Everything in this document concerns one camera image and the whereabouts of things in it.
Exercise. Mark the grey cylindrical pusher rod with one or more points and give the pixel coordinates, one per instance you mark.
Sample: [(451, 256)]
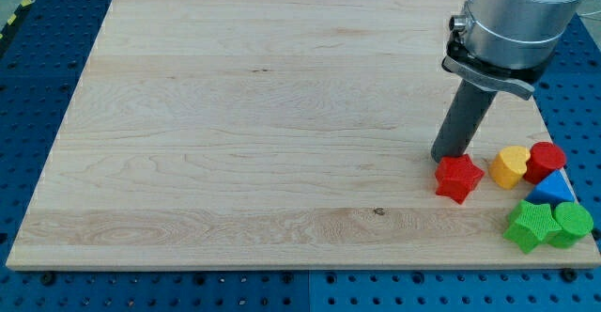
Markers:
[(462, 120)]

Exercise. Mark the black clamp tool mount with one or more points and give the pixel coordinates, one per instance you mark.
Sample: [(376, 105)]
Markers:
[(488, 77)]

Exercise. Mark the red star block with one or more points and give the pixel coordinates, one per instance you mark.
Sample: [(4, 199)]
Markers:
[(457, 177)]

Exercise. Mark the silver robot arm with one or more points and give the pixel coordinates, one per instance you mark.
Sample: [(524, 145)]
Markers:
[(496, 46)]

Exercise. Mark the green star block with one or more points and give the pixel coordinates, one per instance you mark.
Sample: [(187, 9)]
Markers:
[(530, 225)]

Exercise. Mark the yellow heart block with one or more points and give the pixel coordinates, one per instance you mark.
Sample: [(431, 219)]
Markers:
[(509, 166)]

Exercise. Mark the red cylinder block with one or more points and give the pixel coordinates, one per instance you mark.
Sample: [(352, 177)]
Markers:
[(546, 157)]

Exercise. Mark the blue triangle block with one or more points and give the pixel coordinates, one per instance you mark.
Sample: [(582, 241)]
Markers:
[(552, 190)]

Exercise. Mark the green cylinder block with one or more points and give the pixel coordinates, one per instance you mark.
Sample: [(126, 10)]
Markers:
[(575, 223)]

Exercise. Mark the wooden board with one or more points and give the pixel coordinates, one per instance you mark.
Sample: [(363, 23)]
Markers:
[(265, 135)]

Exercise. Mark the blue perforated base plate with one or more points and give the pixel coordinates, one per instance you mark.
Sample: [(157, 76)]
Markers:
[(39, 71)]

